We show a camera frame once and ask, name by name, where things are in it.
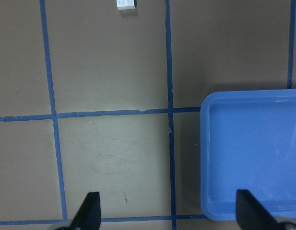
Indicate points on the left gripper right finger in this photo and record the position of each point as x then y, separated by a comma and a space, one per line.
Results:
250, 213

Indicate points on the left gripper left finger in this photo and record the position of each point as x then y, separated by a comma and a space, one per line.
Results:
88, 216

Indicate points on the white block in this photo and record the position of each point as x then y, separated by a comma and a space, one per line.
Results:
125, 4

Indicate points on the blue plastic tray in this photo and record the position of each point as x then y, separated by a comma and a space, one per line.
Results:
248, 141

